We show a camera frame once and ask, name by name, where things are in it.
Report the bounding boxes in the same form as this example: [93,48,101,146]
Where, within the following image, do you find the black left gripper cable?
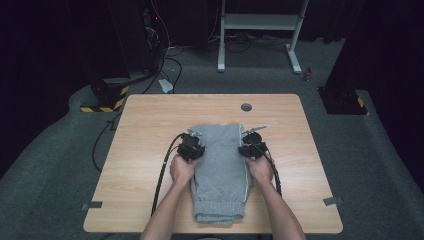
[150,132,185,217]

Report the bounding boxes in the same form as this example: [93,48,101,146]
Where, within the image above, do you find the black base with yellow mark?
[317,86,371,116]

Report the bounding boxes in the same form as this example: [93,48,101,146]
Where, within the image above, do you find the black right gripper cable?
[253,142,283,198]

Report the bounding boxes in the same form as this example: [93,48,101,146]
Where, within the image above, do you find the person's left hand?
[169,154,200,188]

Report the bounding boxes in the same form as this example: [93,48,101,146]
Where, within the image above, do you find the grey tape strip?
[81,200,104,211]
[322,196,345,207]

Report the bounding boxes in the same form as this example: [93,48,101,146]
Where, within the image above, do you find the black floor cable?
[91,112,123,173]

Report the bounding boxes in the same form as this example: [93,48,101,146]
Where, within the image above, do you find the white paper scrap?
[157,78,175,94]

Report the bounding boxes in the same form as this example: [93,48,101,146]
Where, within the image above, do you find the white metal stand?
[216,0,310,75]

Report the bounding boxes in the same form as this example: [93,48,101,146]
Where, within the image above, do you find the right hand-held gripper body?
[237,125,270,160]

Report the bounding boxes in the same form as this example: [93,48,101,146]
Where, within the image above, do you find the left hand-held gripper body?
[176,128,206,163]

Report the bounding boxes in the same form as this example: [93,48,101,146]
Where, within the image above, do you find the grey pants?
[188,123,254,225]

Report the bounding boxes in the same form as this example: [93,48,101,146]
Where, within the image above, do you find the black yellow striped base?
[79,77,131,114]

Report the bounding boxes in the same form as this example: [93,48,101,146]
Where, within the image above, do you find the dark equipment rack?
[139,0,168,76]

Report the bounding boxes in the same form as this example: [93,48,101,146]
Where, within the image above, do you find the person's right hand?
[244,155,275,187]

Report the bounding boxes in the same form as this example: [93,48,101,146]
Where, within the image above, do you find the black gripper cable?
[253,142,283,198]
[150,132,185,217]

